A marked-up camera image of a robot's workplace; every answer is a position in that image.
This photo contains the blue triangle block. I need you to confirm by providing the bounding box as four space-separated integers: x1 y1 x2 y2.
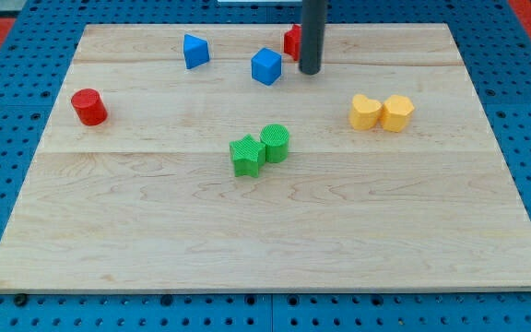
183 34 210 69

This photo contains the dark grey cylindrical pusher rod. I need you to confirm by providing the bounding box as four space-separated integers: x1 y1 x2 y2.
299 0 327 76

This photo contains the red star block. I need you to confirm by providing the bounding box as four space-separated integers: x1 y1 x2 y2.
283 24 301 61

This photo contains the light wooden board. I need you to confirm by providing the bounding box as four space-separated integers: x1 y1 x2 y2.
0 23 531 294

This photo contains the green cylinder block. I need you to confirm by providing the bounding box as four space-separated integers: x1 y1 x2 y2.
260 124 289 163

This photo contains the red cylinder block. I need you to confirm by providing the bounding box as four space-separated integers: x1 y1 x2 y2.
71 89 108 126

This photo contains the yellow heart block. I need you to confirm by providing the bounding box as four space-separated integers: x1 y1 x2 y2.
348 94 383 130

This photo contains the blue cube block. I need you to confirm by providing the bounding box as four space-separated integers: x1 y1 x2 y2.
251 48 282 86

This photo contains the yellow hexagon block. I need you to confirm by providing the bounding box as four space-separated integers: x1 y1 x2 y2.
380 95 415 132

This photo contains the green star block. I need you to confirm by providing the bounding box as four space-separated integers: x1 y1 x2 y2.
230 135 266 178

